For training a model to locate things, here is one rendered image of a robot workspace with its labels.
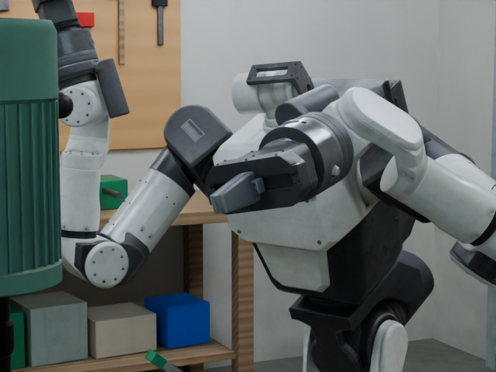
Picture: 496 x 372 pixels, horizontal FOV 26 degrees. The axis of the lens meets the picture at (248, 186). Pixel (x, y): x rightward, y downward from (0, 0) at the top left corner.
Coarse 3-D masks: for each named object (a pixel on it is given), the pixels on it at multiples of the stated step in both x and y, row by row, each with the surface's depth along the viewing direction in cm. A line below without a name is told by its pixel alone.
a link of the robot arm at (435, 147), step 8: (424, 128) 160; (424, 136) 158; (432, 136) 159; (424, 144) 157; (432, 144) 156; (440, 144) 156; (432, 152) 154; (440, 152) 154; (448, 152) 153; (456, 152) 154
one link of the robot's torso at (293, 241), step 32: (384, 96) 177; (256, 128) 179; (352, 192) 165; (256, 224) 175; (288, 224) 171; (320, 224) 166; (352, 224) 167; (384, 224) 176; (288, 256) 176; (320, 256) 172; (352, 256) 172; (384, 256) 180; (288, 288) 182; (320, 288) 176; (352, 288) 176
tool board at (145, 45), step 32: (0, 0) 440; (96, 0) 460; (128, 0) 466; (160, 0) 470; (96, 32) 461; (128, 32) 468; (160, 32) 472; (128, 64) 469; (160, 64) 475; (128, 96) 471; (160, 96) 477; (64, 128) 460; (128, 128) 472; (160, 128) 479
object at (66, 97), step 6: (60, 96) 140; (66, 96) 141; (60, 102) 140; (66, 102) 140; (72, 102) 141; (60, 108) 140; (66, 108) 140; (72, 108) 141; (60, 114) 140; (66, 114) 141
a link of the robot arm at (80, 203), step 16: (64, 176) 177; (80, 176) 176; (96, 176) 178; (64, 192) 177; (80, 192) 176; (96, 192) 178; (64, 208) 177; (80, 208) 176; (96, 208) 178; (64, 224) 177; (80, 224) 177; (96, 224) 179; (64, 240) 178; (80, 240) 177; (96, 240) 178; (64, 256) 178; (80, 256) 175; (80, 272) 177
